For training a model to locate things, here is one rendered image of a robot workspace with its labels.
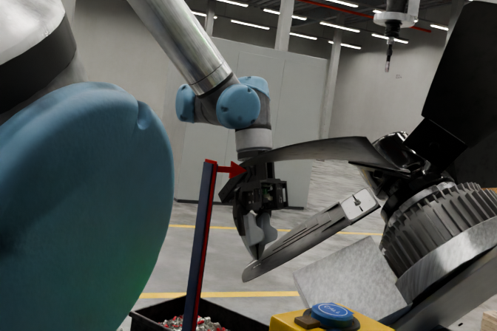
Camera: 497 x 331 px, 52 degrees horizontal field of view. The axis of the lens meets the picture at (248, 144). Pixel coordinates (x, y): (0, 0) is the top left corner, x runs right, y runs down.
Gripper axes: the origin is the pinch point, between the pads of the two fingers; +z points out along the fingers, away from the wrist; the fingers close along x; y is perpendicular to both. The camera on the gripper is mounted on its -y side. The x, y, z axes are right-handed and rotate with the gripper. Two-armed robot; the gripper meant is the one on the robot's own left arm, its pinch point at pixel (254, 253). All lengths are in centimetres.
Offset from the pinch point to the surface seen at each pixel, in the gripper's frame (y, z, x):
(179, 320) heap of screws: -8.6, 11.7, -12.6
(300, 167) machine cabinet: -444, -97, 470
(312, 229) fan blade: 10.9, -4.0, 5.8
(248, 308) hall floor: -196, 44, 156
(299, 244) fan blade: 10.4, -1.4, 2.4
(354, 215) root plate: 18.5, -6.1, 9.4
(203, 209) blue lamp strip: 23.2, -7.4, -27.7
